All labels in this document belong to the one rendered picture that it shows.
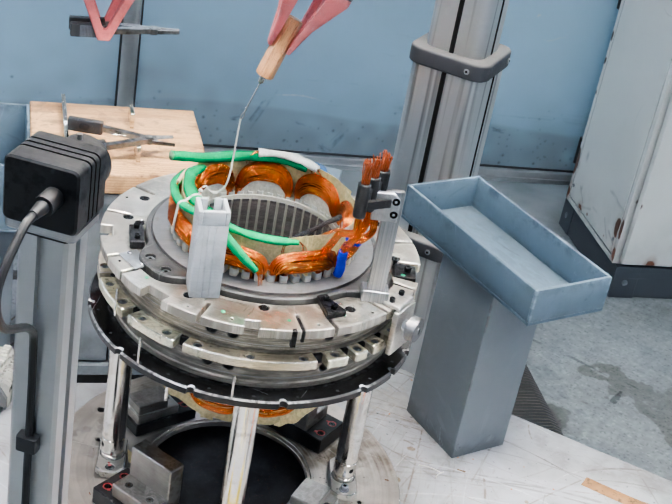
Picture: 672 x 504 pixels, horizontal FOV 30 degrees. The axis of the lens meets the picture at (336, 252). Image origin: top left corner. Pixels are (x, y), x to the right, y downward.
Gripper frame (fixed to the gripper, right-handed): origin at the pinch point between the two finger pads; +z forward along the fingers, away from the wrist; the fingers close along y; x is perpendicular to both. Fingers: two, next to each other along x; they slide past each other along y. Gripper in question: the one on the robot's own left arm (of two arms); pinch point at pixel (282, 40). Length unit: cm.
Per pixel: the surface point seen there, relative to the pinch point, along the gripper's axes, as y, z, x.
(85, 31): -15.4, 15.9, 29.6
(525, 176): 125, 50, 249
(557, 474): 57, 33, 14
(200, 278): 2.9, 20.8, -8.9
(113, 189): -5.0, 27.9, 20.2
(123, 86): 3, 79, 232
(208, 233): 1.4, 16.4, -9.4
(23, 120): -17, 31, 36
